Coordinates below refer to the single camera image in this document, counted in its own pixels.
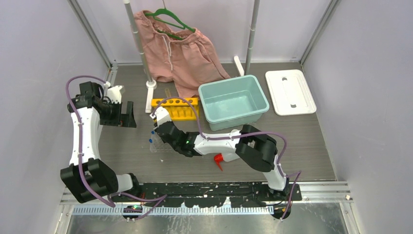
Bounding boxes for white bin lid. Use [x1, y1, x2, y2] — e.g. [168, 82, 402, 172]
[265, 69, 317, 116]

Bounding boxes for white wash bottle red cap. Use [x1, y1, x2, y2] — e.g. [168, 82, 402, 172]
[214, 153, 240, 171]

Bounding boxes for green clothes hanger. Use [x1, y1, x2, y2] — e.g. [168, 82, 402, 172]
[144, 8, 196, 41]

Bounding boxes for pink shorts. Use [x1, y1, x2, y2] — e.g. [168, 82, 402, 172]
[134, 10, 230, 98]

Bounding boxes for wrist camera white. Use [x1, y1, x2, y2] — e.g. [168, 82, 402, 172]
[105, 85, 125, 104]
[150, 107, 172, 129]

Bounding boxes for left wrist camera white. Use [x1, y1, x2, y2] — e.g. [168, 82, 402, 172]
[105, 85, 125, 104]

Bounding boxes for yellow test tube rack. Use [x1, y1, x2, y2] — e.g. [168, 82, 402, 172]
[151, 97, 199, 121]

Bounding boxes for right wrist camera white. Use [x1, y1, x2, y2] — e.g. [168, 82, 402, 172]
[150, 107, 172, 129]

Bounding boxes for clear acrylic tube rack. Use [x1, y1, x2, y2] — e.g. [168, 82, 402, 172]
[156, 138, 174, 153]

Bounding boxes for teal plastic bin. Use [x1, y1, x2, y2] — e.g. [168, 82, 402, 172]
[198, 75, 269, 131]

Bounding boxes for clear test tube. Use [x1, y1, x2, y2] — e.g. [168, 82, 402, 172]
[165, 88, 172, 98]

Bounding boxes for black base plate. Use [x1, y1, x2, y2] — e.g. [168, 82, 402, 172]
[128, 182, 302, 208]

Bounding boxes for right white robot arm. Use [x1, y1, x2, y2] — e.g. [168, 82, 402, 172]
[154, 121, 290, 200]

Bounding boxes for right metal rack pole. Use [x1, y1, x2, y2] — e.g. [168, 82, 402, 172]
[244, 0, 260, 75]

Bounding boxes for metal rack pole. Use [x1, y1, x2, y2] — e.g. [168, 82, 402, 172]
[244, 0, 260, 75]
[123, 0, 157, 89]

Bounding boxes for white rack foot right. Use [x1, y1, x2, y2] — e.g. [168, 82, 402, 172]
[233, 56, 244, 77]

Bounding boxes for left metal rack pole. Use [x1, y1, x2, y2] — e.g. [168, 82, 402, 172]
[123, 0, 157, 89]

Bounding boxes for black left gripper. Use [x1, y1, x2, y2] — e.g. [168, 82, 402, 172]
[99, 99, 136, 127]

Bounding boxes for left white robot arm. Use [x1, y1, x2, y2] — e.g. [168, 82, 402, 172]
[60, 81, 142, 203]

